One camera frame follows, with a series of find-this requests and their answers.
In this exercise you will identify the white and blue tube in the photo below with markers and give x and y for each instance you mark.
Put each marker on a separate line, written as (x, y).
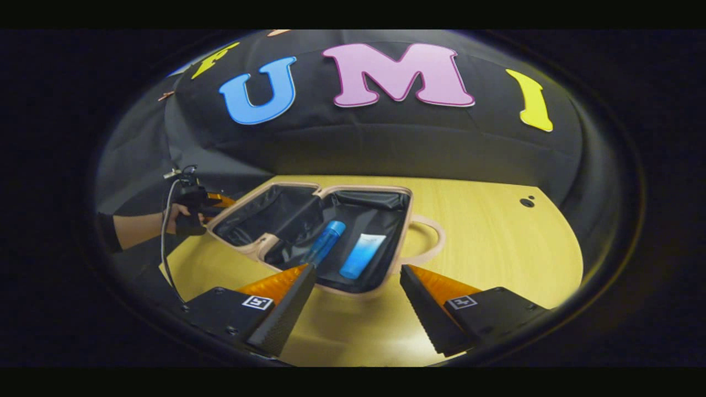
(361, 256)

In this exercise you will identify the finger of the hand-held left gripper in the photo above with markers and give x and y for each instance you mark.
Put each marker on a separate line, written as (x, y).
(223, 199)

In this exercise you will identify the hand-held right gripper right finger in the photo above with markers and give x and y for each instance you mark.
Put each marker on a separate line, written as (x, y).
(427, 314)

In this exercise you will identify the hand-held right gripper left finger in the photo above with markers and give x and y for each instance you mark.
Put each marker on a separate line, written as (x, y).
(284, 314)

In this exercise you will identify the beige hard-shell suitcase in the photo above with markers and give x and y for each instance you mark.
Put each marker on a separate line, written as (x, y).
(380, 215)

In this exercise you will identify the small brown cloth clip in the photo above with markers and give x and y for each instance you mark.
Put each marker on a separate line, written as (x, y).
(165, 96)

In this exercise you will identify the black backdrop cloth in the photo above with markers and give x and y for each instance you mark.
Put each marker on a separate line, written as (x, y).
(386, 143)

